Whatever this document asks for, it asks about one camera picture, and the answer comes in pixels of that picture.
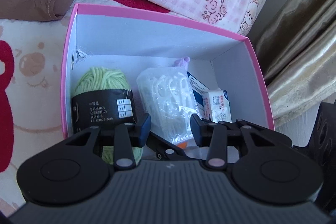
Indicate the blue wipes pack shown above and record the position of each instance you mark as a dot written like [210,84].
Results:
[198,90]

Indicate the pink cardboard box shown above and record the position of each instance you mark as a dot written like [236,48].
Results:
[219,59]

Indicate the clear floss pick box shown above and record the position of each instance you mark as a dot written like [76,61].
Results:
[168,97]

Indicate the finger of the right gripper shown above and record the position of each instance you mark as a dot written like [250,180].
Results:
[163,149]

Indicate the purple plush toy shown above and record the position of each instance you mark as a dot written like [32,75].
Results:
[182,62]

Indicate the beige satin curtain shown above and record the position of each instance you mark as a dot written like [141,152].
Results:
[296,53]

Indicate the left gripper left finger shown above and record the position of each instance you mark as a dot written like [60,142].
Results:
[127,136]

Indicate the white red bear blanket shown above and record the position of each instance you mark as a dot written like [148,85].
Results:
[42,52]

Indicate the white wet wipes pack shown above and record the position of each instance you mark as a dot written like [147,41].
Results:
[217,106]

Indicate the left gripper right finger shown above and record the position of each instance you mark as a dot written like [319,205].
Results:
[214,136]

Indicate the green yarn ball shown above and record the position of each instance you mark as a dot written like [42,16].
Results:
[104,98]

